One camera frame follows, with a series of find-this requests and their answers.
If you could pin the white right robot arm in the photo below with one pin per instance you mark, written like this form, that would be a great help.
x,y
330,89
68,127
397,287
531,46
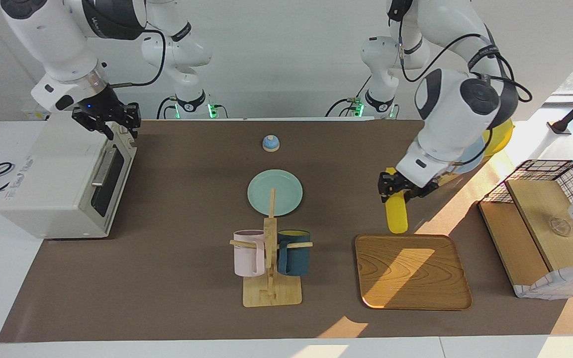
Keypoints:
x,y
52,35

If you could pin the white grid cloth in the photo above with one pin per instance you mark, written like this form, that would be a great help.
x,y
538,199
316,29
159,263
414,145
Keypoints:
x,y
565,283

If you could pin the pink mug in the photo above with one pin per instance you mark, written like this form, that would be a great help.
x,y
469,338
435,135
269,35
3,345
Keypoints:
x,y
246,256

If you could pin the glass oven door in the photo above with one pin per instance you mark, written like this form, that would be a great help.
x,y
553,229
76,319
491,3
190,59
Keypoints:
x,y
117,191

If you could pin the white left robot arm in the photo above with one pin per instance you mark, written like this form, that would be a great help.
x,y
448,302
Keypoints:
x,y
450,109

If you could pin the small clear glass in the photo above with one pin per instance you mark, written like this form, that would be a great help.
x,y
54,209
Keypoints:
x,y
561,227

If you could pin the wooden plate rack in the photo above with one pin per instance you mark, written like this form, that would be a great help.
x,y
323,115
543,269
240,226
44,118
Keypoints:
x,y
448,178

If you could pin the wooden mug rack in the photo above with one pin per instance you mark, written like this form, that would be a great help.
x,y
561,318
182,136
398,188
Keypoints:
x,y
270,293

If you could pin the yellow corn cob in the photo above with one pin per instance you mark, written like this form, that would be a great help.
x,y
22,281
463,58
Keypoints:
x,y
397,216

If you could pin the light teal plate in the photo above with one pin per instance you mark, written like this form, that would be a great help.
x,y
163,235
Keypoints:
x,y
284,189

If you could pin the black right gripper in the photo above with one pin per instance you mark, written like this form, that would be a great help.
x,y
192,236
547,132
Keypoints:
x,y
105,107

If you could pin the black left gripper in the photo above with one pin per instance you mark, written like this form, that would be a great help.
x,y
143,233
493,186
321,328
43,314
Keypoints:
x,y
398,185

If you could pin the light blue plate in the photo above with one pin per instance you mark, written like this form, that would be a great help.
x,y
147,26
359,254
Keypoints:
x,y
474,151

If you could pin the brown wooden board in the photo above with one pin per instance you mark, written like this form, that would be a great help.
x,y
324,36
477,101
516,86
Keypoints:
x,y
510,243

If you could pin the square wooden tray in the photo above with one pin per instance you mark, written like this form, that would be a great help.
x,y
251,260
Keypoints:
x,y
411,273

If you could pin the brown table mat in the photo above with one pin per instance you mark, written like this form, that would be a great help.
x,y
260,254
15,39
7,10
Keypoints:
x,y
167,278

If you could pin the white socket box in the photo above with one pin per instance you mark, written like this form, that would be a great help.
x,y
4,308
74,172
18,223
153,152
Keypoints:
x,y
35,115

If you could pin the yellow plate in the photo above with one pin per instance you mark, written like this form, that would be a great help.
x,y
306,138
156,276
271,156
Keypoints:
x,y
501,134

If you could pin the light wooden board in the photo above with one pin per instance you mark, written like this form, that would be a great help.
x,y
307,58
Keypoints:
x,y
540,209

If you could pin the white toaster oven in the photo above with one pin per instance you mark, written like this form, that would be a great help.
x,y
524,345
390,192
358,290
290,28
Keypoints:
x,y
52,174

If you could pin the dark blue mug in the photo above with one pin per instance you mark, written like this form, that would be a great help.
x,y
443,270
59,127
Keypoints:
x,y
296,258

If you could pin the blue service bell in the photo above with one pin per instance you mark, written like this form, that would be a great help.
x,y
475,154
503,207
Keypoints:
x,y
270,143

